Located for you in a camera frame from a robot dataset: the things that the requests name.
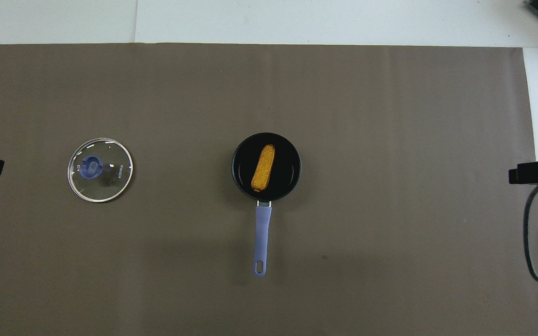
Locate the glass lid with blue knob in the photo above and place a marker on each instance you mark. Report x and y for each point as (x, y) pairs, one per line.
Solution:
(110, 182)

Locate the yellow corn cob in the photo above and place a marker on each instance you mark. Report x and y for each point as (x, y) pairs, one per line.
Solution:
(264, 168)

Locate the brown table mat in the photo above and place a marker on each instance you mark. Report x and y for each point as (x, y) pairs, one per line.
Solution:
(390, 116)

